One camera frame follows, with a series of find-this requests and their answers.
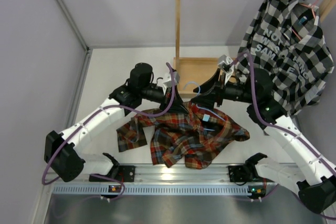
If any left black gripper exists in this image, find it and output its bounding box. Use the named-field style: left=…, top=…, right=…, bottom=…
left=140, top=84, right=189, bottom=114

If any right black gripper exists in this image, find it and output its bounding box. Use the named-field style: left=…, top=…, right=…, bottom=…
left=191, top=69, right=257, bottom=111

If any blue wire hanger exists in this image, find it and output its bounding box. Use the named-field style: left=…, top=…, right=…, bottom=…
left=183, top=81, right=226, bottom=123

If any red brown plaid shirt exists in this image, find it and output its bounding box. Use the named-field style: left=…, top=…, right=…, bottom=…
left=116, top=102, right=250, bottom=169

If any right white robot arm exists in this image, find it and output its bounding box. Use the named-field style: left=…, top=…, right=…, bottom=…
left=192, top=69, right=335, bottom=214

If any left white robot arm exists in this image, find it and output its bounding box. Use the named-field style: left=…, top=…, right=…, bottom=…
left=42, top=62, right=188, bottom=185

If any black white checkered shirt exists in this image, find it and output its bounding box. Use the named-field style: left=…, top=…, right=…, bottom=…
left=238, top=0, right=334, bottom=115

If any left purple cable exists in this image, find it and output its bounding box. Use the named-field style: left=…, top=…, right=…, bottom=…
left=41, top=62, right=179, bottom=186

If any purple cable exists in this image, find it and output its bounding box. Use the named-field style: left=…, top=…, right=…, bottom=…
left=228, top=52, right=336, bottom=221
left=41, top=62, right=179, bottom=186

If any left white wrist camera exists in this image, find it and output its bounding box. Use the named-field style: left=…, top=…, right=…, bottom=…
left=162, top=70, right=180, bottom=88

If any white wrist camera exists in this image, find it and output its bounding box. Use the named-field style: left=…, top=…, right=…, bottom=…
left=162, top=70, right=180, bottom=88
left=217, top=55, right=234, bottom=78

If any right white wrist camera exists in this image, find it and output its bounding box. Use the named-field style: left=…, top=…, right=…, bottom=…
left=217, top=55, right=234, bottom=78

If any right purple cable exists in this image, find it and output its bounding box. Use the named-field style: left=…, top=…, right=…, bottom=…
left=228, top=52, right=336, bottom=221

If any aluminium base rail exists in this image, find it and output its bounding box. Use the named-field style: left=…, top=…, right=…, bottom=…
left=41, top=157, right=334, bottom=185

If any perforated cable duct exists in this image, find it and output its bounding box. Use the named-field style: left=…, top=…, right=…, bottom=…
left=52, top=184, right=266, bottom=197

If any aluminium frame post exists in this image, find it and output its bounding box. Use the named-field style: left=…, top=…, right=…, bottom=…
left=55, top=0, right=89, bottom=52

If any pink wire hanger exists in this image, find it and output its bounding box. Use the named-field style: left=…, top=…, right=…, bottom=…
left=288, top=0, right=327, bottom=45

